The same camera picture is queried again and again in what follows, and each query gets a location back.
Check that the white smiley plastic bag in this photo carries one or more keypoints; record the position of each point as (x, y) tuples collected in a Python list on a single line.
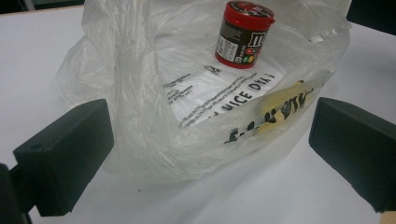
[(130, 93)]

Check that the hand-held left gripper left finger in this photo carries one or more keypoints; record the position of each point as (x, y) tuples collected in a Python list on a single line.
[(68, 155)]

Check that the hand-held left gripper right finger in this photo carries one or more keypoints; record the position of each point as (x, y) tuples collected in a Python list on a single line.
[(358, 149)]

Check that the red lidded candy can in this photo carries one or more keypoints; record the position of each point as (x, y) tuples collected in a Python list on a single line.
[(243, 34)]

